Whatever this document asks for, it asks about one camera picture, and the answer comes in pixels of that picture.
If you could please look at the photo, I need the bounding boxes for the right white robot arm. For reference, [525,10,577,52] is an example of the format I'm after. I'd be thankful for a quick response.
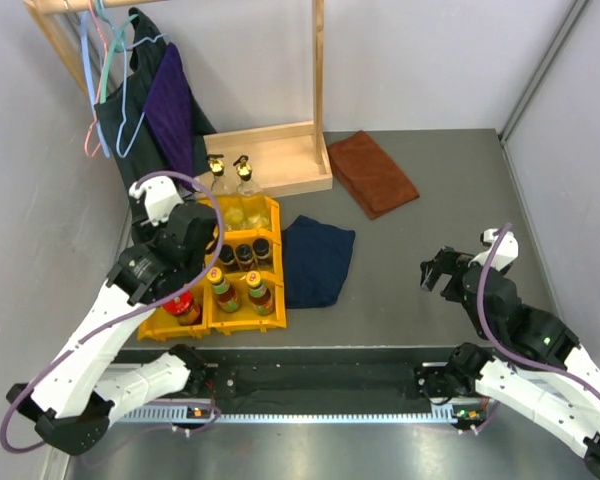
[420,237,600,479]

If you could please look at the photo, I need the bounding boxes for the green clothes hanger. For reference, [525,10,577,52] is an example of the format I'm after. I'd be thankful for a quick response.
[96,1,138,103]

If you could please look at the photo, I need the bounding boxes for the yellow bin organizer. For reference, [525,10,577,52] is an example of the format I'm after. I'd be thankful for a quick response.
[137,198,287,342]

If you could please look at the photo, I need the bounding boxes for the purple hanging cloth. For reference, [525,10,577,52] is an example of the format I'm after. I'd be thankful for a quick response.
[143,43,194,177]

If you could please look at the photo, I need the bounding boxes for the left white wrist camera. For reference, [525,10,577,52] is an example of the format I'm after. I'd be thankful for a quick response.
[128,176,184,226]

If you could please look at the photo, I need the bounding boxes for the black cap spice jar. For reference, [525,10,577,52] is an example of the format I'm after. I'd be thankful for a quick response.
[218,244,240,273]
[252,238,274,270]
[235,243,257,272]

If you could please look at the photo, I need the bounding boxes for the sauce bottle yellow cap front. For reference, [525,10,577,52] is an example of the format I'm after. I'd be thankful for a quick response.
[206,267,241,313]

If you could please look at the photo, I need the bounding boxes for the dark green hanging garment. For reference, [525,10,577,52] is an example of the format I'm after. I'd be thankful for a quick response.
[93,6,218,236]

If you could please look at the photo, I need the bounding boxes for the brown folded towel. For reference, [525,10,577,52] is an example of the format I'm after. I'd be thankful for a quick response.
[327,131,420,220]

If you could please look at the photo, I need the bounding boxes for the wooden clothes rack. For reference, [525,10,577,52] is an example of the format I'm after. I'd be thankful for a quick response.
[24,1,333,197]

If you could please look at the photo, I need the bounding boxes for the red lid jar front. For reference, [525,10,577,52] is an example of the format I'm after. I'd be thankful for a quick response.
[162,292,202,326]

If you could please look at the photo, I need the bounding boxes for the clear oil bottle gold cap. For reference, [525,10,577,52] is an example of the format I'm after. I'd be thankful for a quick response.
[233,155,271,230]

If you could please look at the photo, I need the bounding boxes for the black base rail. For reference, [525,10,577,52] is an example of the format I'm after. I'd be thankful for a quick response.
[104,344,571,416]

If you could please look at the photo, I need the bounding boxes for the sauce bottle yellow cap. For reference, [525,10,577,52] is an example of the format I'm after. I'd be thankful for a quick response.
[245,270,275,316]
[206,267,241,313]

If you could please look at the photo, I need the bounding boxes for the sauce bottle yellow cap back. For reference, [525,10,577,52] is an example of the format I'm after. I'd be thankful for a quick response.
[245,270,275,316]

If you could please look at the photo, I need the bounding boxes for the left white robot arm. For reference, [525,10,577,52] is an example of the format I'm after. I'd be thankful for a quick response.
[0,201,223,456]

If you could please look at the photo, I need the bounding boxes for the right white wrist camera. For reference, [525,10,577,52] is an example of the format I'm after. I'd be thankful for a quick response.
[472,228,519,274]

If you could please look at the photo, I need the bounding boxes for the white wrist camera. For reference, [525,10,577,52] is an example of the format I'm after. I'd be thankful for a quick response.
[128,176,184,226]
[472,228,519,274]

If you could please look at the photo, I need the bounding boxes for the blue clothes hanger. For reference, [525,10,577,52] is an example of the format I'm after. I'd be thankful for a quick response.
[89,8,169,162]

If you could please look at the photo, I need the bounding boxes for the pink clothes hanger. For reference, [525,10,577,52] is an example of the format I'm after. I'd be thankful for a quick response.
[79,1,111,158]

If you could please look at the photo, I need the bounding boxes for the navy blue folded cloth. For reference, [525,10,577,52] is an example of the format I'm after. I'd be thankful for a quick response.
[282,215,356,309]

